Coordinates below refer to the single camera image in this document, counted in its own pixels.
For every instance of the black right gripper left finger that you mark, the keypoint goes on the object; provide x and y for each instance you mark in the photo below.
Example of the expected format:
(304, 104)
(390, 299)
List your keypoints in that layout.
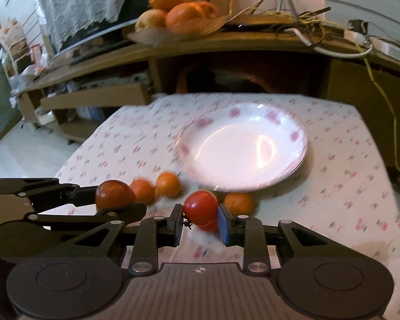
(154, 233)

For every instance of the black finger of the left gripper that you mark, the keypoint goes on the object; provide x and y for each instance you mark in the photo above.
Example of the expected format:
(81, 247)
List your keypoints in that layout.
(48, 193)
(130, 214)

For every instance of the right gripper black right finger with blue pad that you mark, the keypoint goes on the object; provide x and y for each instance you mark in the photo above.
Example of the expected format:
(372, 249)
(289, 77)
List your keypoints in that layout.
(247, 233)

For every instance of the small orange kumquat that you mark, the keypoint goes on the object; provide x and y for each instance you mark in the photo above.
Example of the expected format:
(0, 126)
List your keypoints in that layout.
(143, 190)
(167, 185)
(239, 203)

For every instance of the large dark red tomato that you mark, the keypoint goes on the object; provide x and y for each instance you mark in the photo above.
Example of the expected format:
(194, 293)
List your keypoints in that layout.
(114, 194)

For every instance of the small bright red tomato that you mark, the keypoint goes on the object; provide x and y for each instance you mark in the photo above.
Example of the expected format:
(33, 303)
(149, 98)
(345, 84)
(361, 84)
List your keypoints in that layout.
(201, 207)

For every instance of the white floral porcelain plate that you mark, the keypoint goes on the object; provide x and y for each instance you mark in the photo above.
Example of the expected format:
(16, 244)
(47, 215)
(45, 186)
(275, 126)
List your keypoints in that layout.
(241, 147)

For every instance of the brown wooden tv cabinet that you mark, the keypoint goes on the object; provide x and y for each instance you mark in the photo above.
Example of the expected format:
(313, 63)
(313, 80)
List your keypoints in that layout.
(273, 63)

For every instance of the cherry print white tablecloth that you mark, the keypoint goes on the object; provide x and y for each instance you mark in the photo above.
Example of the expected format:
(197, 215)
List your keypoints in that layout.
(342, 189)

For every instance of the open brown wooden drawer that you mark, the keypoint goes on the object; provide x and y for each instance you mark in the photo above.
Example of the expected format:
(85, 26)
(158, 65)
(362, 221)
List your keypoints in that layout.
(113, 96)

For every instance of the clear glass fruit tray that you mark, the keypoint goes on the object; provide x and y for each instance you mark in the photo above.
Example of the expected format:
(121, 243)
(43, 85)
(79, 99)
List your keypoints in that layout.
(158, 36)

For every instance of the television with lace cover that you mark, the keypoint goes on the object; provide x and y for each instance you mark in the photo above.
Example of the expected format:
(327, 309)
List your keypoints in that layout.
(129, 13)

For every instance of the white lace cloth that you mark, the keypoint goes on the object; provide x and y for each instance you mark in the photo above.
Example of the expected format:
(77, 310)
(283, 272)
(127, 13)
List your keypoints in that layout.
(64, 18)

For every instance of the yellow apple in tray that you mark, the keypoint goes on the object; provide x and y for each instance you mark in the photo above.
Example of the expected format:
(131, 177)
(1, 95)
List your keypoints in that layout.
(154, 18)

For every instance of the front orange in tray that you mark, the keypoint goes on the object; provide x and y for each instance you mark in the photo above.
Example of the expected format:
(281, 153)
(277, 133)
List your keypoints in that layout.
(184, 18)

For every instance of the red apple in tray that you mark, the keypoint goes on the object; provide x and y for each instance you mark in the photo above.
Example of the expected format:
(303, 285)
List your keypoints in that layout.
(210, 10)

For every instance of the black wifi router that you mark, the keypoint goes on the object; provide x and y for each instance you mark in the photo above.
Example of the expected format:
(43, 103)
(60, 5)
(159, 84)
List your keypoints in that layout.
(248, 20)

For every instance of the white power strip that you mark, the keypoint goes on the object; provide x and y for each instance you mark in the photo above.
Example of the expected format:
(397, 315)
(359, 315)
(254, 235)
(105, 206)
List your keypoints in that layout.
(384, 46)

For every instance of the black power adapter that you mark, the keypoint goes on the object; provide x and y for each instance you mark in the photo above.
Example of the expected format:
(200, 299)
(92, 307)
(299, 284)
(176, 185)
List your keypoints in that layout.
(358, 26)

